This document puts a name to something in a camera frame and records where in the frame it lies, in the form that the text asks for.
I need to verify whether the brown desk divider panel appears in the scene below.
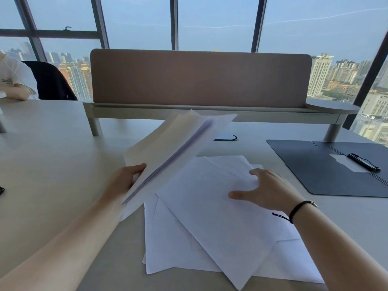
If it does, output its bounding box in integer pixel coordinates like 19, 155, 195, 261
90, 48, 313, 109

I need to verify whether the black folder clip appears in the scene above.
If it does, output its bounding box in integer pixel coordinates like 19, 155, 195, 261
347, 153, 382, 173

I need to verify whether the person's right forearm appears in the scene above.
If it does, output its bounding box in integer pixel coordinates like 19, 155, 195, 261
290, 202, 388, 291

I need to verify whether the stack of white papers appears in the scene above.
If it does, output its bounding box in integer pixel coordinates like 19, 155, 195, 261
119, 109, 238, 222

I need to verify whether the person's left hand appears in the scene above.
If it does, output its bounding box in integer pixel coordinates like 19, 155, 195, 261
103, 163, 148, 210

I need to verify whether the grey desk shelf frame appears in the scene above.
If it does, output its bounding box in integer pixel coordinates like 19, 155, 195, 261
82, 98, 361, 142

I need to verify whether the person's left forearm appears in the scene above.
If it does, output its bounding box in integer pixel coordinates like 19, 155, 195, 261
0, 191, 122, 291

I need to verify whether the person's right hand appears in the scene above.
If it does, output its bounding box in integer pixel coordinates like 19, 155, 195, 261
228, 168, 304, 220

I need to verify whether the dark grey document folder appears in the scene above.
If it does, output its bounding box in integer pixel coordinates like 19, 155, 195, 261
266, 139, 388, 198

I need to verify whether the black cord bracelet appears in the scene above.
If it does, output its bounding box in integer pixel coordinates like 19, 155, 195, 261
272, 200, 318, 225

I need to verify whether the dark grey window frame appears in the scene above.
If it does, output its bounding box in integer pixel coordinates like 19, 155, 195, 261
0, 0, 388, 131

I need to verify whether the black office chair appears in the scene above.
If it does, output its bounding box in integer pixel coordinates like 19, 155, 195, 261
21, 60, 78, 101

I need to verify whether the white paper sheet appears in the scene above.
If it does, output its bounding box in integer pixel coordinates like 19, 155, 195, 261
204, 155, 264, 181
254, 230, 325, 285
155, 156, 304, 291
142, 194, 223, 275

